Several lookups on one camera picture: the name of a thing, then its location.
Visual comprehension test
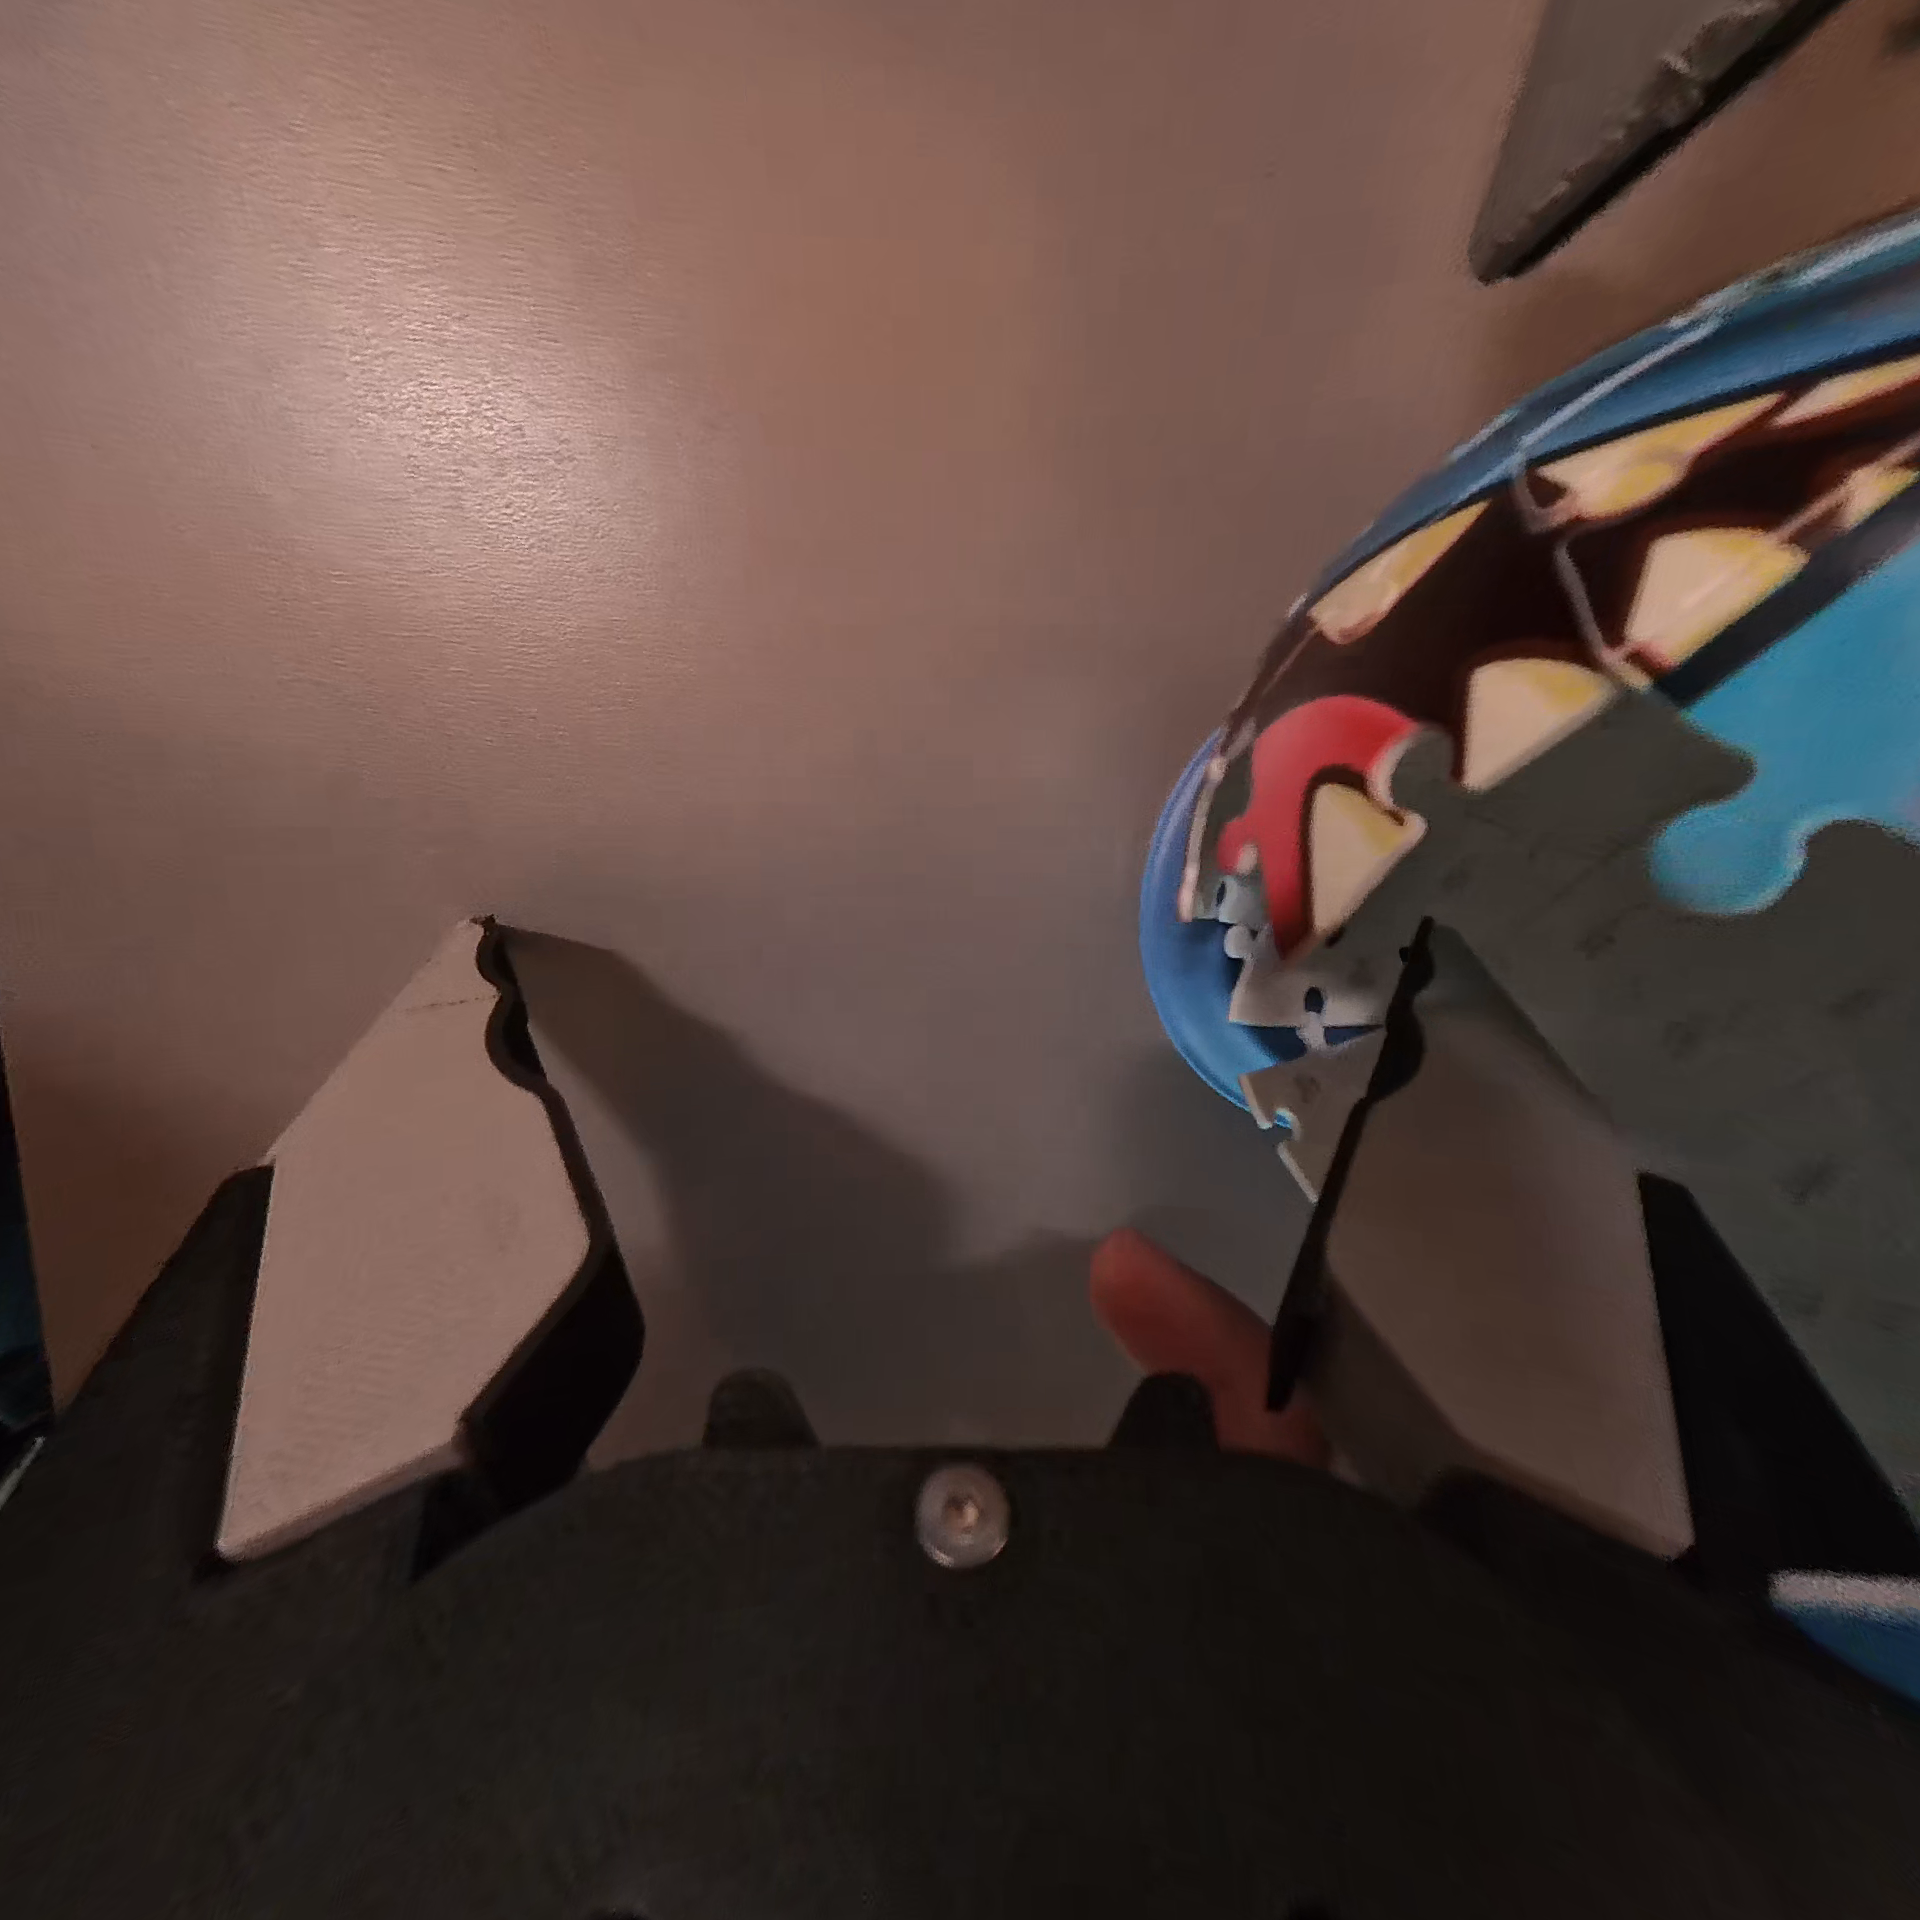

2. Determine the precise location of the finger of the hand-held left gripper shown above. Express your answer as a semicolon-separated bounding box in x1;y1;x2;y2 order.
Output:
1468;0;1863;289

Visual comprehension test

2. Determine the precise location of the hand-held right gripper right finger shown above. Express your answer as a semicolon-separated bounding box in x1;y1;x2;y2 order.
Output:
1266;915;1701;1561

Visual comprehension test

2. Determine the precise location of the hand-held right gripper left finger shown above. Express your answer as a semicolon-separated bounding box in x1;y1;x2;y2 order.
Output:
215;912;649;1568

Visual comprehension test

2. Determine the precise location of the blue puzzle ball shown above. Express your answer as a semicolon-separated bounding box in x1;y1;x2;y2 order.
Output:
1141;210;1920;1712

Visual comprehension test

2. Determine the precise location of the person's right hand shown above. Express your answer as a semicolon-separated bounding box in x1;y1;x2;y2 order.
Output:
1087;1228;1332;1467

